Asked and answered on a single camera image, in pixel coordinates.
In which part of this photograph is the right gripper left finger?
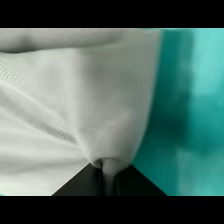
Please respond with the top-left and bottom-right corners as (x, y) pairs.
(51, 162), (107, 197)

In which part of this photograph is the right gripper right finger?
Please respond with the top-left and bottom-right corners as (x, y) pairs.
(113, 164), (168, 197)

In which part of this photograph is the grey shirt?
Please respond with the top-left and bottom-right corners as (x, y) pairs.
(0, 28), (163, 197)

